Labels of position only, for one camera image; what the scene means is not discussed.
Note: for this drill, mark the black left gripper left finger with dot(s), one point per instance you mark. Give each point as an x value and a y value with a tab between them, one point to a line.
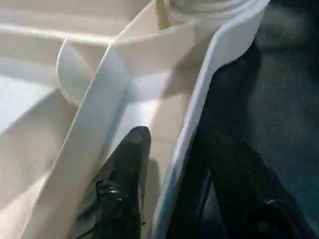
122	189

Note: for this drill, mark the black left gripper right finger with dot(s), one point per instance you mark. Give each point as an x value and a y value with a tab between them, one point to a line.
249	194

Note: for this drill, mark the white plastic table top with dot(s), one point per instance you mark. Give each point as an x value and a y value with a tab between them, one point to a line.
99	74

